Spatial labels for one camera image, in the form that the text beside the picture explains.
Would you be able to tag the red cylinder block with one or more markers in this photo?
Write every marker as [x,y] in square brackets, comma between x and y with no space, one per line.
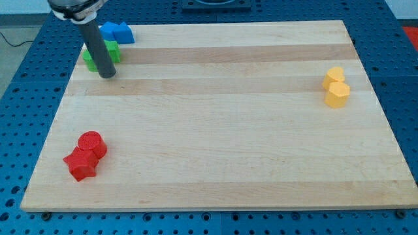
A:
[93,141]

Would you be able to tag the red object at right edge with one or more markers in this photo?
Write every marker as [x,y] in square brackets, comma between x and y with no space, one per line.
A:
[412,33]

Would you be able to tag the yellow heart block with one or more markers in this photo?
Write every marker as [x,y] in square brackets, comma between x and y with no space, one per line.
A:
[335,74]

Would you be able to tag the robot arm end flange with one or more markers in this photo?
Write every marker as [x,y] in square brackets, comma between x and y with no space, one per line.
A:
[77,11]

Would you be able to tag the green circle block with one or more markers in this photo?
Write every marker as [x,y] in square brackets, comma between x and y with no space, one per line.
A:
[86,56]

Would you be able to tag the yellow hexagon block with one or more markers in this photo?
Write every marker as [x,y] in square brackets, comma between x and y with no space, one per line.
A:
[337,94]

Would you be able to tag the green star block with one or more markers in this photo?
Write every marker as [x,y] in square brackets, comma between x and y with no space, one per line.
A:
[113,50]

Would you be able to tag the wooden board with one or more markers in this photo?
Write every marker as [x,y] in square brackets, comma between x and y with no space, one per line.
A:
[221,116]

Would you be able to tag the blue cube block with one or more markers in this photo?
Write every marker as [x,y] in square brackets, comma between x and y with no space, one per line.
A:
[123,34]

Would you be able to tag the red star block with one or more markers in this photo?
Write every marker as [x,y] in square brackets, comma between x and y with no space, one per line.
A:
[81,163]

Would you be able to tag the dark blue base plate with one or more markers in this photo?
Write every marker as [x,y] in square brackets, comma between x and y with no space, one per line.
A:
[194,5]

